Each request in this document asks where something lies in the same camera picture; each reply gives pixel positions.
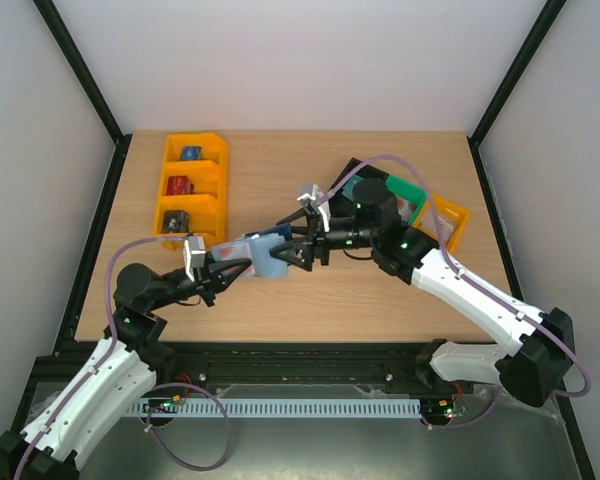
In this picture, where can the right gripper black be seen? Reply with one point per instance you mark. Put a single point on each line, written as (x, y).
(319, 245)

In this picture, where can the blue card in yellow bin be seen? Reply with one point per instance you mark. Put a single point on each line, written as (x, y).
(190, 153)

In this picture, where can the black frame post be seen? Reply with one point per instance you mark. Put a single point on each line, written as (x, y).
(525, 54)
(72, 54)

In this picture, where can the slotted grey cable duct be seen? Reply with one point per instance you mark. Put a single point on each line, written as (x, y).
(382, 408)

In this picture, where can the red credit card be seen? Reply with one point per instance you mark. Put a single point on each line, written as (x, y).
(239, 249)

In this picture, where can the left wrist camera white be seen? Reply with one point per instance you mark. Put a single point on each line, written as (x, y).
(194, 255)

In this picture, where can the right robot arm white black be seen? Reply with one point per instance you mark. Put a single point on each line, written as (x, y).
(415, 258)

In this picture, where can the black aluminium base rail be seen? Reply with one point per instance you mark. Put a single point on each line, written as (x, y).
(421, 370)

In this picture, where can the yellow bin far left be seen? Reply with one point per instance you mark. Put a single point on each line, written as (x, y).
(211, 147)

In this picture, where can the yellow bin right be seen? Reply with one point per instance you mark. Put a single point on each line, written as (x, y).
(452, 217)

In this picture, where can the pale card in yellow bin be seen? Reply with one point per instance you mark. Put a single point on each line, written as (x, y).
(447, 227)

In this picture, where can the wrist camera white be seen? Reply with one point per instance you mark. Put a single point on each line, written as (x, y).
(315, 200)
(194, 255)

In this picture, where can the red card in green bin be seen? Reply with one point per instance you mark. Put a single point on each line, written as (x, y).
(406, 209)

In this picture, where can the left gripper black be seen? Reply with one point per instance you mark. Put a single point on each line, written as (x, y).
(210, 276)

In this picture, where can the red card in yellow bin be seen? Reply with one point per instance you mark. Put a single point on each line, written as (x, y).
(178, 185)

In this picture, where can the blue leather card holder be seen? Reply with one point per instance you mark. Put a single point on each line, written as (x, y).
(263, 265)

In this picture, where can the yellow bin middle left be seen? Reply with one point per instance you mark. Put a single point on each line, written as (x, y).
(203, 177)

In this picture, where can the right black frame post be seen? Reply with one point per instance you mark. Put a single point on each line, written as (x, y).
(525, 54)

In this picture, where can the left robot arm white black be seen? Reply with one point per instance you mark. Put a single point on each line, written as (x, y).
(127, 363)

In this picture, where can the dark card in yellow bin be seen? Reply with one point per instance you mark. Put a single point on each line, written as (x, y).
(175, 221)

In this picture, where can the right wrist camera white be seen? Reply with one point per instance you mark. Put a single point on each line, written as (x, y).
(315, 200)

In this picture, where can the green bin right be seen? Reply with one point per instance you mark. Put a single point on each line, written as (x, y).
(412, 193)

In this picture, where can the left black frame post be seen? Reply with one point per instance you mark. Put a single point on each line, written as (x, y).
(72, 54)

